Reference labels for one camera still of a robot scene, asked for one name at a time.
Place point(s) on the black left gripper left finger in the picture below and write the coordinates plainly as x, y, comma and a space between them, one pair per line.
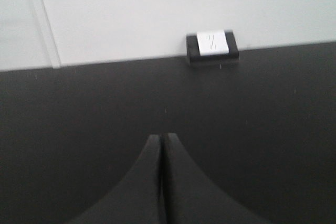
136, 197

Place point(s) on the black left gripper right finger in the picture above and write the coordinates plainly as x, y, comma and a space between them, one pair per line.
190, 196

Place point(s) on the black white power socket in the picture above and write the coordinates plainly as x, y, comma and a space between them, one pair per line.
216, 46

